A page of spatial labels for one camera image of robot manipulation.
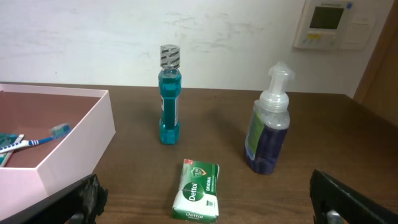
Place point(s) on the blue white toothbrush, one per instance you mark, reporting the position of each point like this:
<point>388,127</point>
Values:
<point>57,132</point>

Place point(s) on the beige wall control panel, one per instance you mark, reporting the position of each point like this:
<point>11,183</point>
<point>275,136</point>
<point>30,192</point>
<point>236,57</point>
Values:
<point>331,25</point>

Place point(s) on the teal white toothpaste tube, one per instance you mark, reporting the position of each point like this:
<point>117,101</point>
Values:
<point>7,139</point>

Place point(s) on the brown wooden door frame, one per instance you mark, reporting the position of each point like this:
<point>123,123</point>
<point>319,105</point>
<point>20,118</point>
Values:
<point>377,90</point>

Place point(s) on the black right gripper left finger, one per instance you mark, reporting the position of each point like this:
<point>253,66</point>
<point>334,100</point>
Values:
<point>80,202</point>

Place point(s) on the green Dettol soap bar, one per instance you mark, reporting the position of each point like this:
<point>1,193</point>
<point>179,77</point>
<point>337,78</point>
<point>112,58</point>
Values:
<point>196,199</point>

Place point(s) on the clear purple foam soap bottle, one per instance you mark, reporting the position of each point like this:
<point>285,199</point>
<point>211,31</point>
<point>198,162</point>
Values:
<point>269,122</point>

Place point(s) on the white cardboard box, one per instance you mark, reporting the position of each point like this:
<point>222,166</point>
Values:
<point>32,174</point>

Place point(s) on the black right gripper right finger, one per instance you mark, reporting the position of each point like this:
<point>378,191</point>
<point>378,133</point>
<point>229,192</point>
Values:
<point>335,202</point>

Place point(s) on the blue mouthwash bottle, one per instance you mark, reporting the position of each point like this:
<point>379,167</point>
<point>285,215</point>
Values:
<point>170,85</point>

